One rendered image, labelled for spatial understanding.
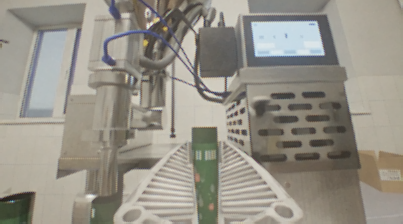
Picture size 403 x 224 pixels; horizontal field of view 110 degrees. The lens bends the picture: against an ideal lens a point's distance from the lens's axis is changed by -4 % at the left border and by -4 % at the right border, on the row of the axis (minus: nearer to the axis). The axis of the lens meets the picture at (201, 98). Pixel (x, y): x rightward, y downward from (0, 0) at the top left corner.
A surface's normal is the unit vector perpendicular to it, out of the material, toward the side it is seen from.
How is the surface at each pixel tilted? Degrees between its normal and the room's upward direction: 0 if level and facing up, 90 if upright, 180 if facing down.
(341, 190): 90
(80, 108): 90
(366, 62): 90
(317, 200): 90
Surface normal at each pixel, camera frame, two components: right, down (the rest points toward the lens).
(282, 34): -0.01, -0.20
